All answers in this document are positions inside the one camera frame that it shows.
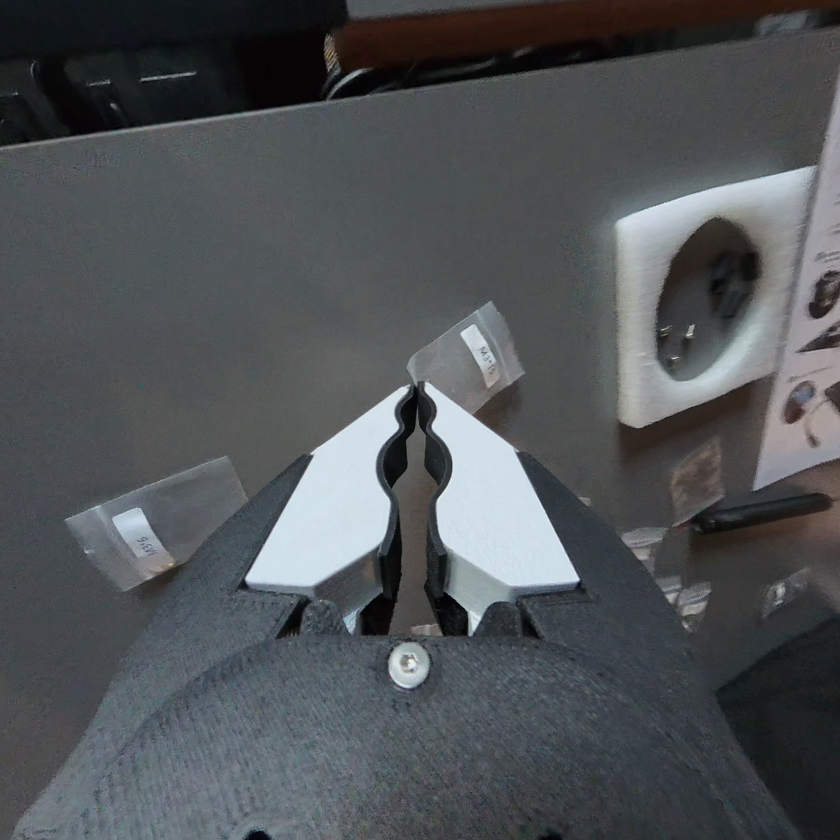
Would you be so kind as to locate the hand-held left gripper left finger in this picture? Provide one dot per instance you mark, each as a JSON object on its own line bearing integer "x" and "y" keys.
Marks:
{"x": 328, "y": 518}

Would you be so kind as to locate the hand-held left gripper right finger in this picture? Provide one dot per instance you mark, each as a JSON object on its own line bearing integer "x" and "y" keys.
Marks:
{"x": 505, "y": 518}

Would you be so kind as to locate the small clear labelled bag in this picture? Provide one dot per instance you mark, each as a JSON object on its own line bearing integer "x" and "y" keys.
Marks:
{"x": 453, "y": 367}
{"x": 184, "y": 499}

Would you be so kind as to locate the grey desk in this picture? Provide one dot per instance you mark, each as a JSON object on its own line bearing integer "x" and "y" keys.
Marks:
{"x": 262, "y": 262}

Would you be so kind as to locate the small bag with screw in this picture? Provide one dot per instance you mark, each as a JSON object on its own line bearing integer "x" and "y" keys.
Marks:
{"x": 781, "y": 594}

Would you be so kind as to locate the crumpled clear plastic bag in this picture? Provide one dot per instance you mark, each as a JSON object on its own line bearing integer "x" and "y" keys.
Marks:
{"x": 689, "y": 594}

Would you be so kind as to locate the dark translucent bag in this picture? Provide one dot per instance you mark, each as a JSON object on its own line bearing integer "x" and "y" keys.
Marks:
{"x": 697, "y": 472}

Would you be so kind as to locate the black screwdriver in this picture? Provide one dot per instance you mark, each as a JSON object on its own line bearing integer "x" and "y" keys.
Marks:
{"x": 761, "y": 512}

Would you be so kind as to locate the black plastic part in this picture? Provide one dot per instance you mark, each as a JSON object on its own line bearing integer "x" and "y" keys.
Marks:
{"x": 728, "y": 282}

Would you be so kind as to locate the printed instruction sheet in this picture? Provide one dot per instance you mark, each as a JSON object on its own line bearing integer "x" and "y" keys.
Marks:
{"x": 820, "y": 216}

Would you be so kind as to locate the black equipment case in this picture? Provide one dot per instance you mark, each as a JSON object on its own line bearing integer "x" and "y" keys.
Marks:
{"x": 164, "y": 65}

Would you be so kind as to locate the white foam frame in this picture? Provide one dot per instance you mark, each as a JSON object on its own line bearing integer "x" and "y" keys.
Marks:
{"x": 640, "y": 275}

